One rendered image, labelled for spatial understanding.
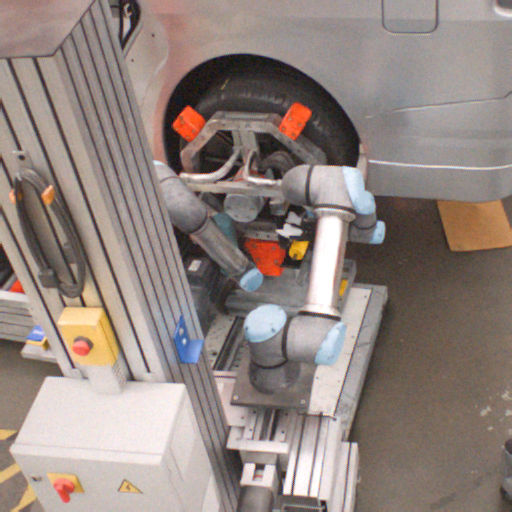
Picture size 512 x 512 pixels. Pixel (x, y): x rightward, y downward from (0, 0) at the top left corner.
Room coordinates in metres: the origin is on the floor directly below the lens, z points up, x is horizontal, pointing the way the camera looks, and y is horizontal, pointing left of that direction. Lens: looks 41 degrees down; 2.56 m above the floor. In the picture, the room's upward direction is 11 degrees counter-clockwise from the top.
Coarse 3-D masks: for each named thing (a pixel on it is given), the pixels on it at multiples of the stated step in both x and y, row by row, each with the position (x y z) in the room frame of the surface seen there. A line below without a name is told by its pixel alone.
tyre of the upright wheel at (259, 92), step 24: (240, 72) 2.64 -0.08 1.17; (264, 72) 2.59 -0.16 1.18; (288, 72) 2.58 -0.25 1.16; (216, 96) 2.53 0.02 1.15; (240, 96) 2.47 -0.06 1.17; (264, 96) 2.44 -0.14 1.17; (288, 96) 2.44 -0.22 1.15; (312, 96) 2.47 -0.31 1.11; (312, 120) 2.37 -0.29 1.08; (336, 120) 2.43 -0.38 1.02; (336, 144) 2.34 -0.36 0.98
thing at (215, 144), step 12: (216, 132) 2.55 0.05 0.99; (300, 132) 2.39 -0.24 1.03; (216, 144) 2.70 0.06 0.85; (228, 144) 2.53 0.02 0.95; (264, 144) 2.51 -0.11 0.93; (204, 156) 2.58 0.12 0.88; (216, 156) 2.57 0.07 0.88; (228, 156) 2.56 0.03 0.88; (204, 168) 2.57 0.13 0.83; (216, 168) 2.64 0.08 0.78; (276, 168) 2.50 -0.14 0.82; (228, 180) 2.55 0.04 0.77; (264, 204) 2.55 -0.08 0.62; (264, 216) 2.48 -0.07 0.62
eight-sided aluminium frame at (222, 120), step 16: (224, 112) 2.47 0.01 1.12; (240, 112) 2.44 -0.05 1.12; (256, 112) 2.42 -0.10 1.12; (208, 128) 2.44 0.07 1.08; (224, 128) 2.42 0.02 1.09; (240, 128) 2.39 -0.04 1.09; (256, 128) 2.36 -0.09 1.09; (272, 128) 2.33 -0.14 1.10; (192, 144) 2.48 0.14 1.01; (288, 144) 2.32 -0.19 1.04; (304, 144) 2.33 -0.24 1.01; (192, 160) 2.49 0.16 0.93; (304, 160) 2.29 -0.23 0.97; (320, 160) 2.28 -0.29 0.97; (208, 192) 2.53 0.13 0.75; (208, 208) 2.48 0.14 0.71; (224, 208) 2.49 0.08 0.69; (240, 224) 2.45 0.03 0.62; (256, 224) 2.44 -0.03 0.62; (272, 224) 2.42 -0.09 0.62
